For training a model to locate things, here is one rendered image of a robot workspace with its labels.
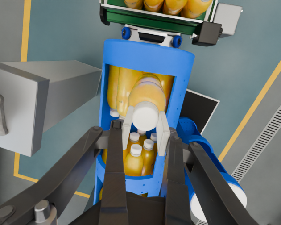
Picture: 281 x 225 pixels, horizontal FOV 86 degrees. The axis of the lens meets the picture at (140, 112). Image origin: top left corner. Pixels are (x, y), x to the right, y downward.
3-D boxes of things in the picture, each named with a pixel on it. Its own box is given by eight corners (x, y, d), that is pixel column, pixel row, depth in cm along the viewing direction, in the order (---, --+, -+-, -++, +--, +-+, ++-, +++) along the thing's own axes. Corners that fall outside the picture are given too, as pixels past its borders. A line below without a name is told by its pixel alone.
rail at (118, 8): (103, 8, 57) (101, 6, 54) (103, 6, 57) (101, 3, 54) (206, 26, 58) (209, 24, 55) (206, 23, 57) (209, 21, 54)
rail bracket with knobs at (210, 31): (185, 43, 65) (192, 41, 55) (190, 25, 62) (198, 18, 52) (208, 47, 65) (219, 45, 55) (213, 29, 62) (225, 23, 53)
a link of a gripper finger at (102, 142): (117, 153, 15) (87, 148, 15) (124, 130, 19) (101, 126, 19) (119, 139, 14) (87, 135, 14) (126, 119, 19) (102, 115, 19)
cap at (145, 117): (140, 97, 23) (139, 101, 21) (163, 109, 23) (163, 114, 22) (129, 117, 24) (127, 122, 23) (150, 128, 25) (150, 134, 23)
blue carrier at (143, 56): (97, 202, 89) (84, 265, 63) (109, 43, 59) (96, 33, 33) (144, 204, 93) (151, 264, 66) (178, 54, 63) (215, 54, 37)
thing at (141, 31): (138, 40, 62) (136, 36, 51) (139, 34, 62) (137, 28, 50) (162, 44, 63) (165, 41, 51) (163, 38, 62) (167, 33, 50)
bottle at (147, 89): (142, 68, 39) (136, 83, 22) (166, 81, 40) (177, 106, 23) (130, 91, 42) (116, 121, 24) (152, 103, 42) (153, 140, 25)
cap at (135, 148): (141, 150, 55) (142, 145, 55) (140, 156, 51) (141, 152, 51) (130, 148, 55) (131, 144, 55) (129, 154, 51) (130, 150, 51)
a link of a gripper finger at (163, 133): (163, 131, 15) (171, 133, 15) (159, 110, 22) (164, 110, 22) (158, 156, 17) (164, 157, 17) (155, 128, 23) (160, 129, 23)
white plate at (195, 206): (239, 225, 81) (237, 223, 82) (254, 185, 71) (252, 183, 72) (187, 221, 81) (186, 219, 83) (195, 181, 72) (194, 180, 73)
